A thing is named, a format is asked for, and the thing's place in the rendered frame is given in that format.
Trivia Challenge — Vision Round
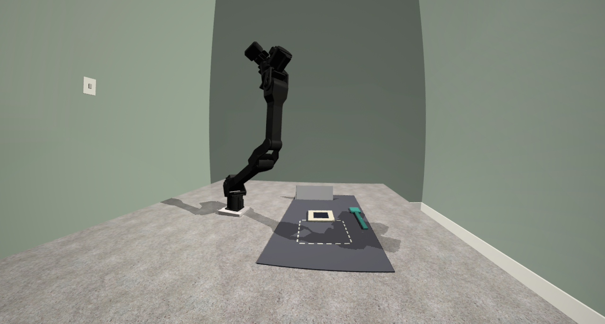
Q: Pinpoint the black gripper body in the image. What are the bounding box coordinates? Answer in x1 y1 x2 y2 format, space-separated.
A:
244 42 269 74

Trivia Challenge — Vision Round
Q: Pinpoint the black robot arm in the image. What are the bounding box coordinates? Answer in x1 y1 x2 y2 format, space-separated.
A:
223 46 292 211

